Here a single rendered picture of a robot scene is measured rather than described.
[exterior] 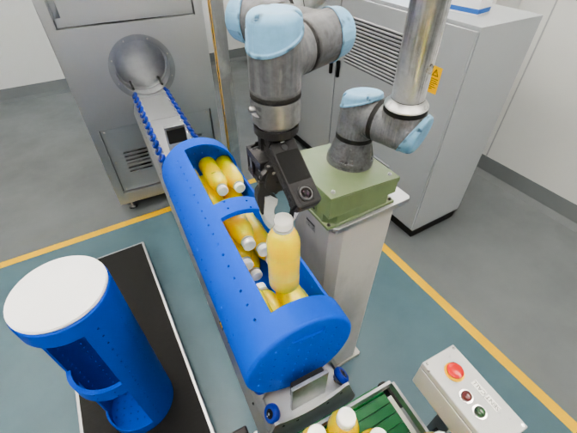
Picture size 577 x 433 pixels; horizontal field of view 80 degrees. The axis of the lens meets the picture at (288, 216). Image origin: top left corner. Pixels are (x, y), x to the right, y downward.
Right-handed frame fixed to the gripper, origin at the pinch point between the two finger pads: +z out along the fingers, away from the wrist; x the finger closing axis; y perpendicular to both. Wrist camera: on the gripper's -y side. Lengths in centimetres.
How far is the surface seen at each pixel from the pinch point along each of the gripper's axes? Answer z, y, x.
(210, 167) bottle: 30, 65, -2
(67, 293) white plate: 40, 39, 52
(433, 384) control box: 36, -31, -23
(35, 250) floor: 147, 189, 110
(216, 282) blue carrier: 26.9, 12.4, 13.1
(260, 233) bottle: 31.3, 27.0, -5.4
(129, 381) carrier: 84, 27, 50
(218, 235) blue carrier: 22.6, 23.6, 8.2
